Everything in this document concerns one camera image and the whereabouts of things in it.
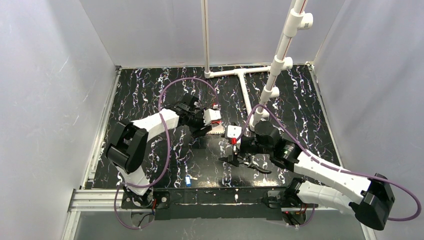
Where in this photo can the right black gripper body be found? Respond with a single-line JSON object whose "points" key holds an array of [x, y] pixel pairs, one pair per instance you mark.
{"points": [[241, 149]]}

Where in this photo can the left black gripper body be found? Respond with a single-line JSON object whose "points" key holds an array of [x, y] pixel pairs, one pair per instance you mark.
{"points": [[200, 122]]}

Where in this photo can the metal plate with red handle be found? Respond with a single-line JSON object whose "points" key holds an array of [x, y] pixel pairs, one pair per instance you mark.
{"points": [[217, 128]]}

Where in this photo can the blue key tag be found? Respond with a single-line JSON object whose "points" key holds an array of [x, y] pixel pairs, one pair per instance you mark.
{"points": [[188, 182]]}

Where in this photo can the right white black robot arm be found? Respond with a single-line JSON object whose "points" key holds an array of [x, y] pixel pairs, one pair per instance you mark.
{"points": [[369, 198]]}

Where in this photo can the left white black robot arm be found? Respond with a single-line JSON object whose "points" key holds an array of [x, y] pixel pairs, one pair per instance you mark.
{"points": [[128, 141]]}

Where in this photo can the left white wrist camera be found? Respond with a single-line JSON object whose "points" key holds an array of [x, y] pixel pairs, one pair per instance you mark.
{"points": [[211, 116]]}

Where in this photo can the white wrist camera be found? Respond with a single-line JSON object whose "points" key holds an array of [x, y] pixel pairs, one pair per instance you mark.
{"points": [[211, 116], [232, 132]]}

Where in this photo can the black handled pliers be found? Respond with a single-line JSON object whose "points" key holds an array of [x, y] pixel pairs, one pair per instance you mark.
{"points": [[247, 160]]}

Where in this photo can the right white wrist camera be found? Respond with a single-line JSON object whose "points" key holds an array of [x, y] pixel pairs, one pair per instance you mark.
{"points": [[232, 132]]}

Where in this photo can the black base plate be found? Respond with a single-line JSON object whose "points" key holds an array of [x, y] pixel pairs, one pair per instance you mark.
{"points": [[270, 203]]}

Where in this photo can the aluminium left rail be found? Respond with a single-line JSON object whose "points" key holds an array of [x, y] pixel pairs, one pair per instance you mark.
{"points": [[95, 153]]}

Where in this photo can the aluminium rail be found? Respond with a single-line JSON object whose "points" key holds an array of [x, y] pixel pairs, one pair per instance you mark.
{"points": [[95, 153], [96, 214]]}

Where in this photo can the white PVC pipe frame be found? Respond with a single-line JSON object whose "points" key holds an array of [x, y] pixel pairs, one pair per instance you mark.
{"points": [[297, 19]]}

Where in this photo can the aluminium front rail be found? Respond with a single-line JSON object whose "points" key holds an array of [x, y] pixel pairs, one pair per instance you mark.
{"points": [[96, 214]]}

